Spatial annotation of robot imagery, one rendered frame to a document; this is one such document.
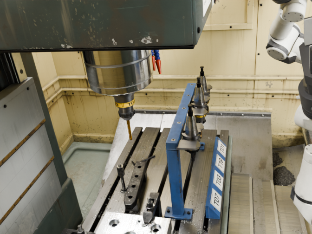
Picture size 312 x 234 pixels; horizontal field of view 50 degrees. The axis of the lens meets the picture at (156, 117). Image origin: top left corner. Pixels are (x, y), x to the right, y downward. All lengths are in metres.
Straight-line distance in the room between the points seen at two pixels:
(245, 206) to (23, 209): 0.89
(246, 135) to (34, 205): 1.14
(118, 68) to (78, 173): 1.43
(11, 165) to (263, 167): 1.19
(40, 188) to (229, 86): 1.11
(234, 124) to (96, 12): 1.40
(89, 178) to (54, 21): 1.45
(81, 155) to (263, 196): 1.20
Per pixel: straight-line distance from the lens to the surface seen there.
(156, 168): 1.49
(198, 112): 1.25
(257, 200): 1.59
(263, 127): 1.92
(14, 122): 1.17
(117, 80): 0.74
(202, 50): 1.82
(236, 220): 1.45
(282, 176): 1.86
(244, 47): 1.80
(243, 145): 1.85
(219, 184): 1.35
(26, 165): 1.25
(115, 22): 0.64
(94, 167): 2.12
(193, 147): 1.05
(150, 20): 0.62
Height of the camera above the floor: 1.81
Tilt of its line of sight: 29 degrees down
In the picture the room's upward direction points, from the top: 6 degrees counter-clockwise
